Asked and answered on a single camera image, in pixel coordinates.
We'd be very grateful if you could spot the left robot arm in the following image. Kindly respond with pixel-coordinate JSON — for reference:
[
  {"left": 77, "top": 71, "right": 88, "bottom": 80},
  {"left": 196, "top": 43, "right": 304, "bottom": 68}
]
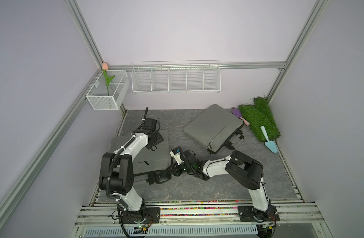
[{"left": 99, "top": 118, "right": 163, "bottom": 212}]

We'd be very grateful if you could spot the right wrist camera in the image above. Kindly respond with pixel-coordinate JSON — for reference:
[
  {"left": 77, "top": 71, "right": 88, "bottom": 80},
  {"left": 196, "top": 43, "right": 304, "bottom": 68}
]
[{"left": 170, "top": 147, "right": 183, "bottom": 165}]

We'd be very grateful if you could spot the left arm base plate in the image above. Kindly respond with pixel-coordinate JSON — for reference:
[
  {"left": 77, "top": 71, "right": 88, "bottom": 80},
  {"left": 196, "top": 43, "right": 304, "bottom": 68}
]
[{"left": 120, "top": 207, "right": 161, "bottom": 224}]

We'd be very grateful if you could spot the rear artificial grass roll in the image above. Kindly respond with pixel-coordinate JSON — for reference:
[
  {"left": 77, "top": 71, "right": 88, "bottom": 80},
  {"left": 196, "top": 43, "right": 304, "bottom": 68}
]
[{"left": 253, "top": 97, "right": 277, "bottom": 127}]

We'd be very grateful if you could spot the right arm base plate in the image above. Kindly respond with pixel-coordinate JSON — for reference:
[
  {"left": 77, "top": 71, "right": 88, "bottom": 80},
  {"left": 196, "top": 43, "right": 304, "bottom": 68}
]
[{"left": 238, "top": 205, "right": 280, "bottom": 223}]

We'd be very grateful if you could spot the white wire wall rack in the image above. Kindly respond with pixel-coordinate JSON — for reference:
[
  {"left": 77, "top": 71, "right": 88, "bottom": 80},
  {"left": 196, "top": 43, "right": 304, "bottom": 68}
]
[{"left": 131, "top": 66, "right": 221, "bottom": 94}]

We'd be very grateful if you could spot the aluminium frame rail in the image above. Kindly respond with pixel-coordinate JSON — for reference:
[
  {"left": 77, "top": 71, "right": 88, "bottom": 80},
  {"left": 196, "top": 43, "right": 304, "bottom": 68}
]
[{"left": 109, "top": 60, "right": 287, "bottom": 71}]

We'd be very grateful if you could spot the artificial grass roll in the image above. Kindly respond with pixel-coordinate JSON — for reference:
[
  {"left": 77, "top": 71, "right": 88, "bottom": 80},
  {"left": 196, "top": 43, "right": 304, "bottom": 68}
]
[
  {"left": 239, "top": 105, "right": 281, "bottom": 142},
  {"left": 253, "top": 97, "right": 277, "bottom": 127}
]

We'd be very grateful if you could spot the white mesh wall basket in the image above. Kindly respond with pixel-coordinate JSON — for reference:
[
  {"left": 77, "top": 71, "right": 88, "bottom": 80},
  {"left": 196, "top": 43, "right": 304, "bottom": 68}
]
[{"left": 86, "top": 70, "right": 130, "bottom": 111}]

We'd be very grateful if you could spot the artificial pink tulip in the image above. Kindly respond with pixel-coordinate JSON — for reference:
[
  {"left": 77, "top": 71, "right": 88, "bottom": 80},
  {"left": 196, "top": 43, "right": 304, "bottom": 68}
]
[{"left": 102, "top": 62, "right": 115, "bottom": 96}]

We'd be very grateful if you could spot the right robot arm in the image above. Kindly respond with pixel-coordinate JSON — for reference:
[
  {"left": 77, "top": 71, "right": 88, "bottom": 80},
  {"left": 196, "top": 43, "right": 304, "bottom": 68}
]
[{"left": 170, "top": 147, "right": 271, "bottom": 213}]

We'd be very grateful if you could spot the grey laptop bag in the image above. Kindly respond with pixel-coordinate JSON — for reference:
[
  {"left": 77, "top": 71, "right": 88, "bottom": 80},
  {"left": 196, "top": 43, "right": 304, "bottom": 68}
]
[
  {"left": 109, "top": 129, "right": 174, "bottom": 185},
  {"left": 183, "top": 104, "right": 244, "bottom": 154}
]

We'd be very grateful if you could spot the teal trowel white handle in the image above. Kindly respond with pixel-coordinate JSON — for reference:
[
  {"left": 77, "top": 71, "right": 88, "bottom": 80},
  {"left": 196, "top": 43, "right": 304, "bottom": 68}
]
[{"left": 260, "top": 126, "right": 278, "bottom": 153}]

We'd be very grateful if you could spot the front artificial grass roll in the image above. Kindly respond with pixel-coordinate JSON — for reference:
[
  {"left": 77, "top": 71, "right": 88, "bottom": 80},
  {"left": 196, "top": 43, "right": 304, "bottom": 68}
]
[{"left": 239, "top": 105, "right": 281, "bottom": 142}]

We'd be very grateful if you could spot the purple trowel pink handle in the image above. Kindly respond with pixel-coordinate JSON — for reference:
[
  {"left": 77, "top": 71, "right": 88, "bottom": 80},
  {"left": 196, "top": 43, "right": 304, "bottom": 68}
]
[{"left": 231, "top": 107, "right": 250, "bottom": 126}]

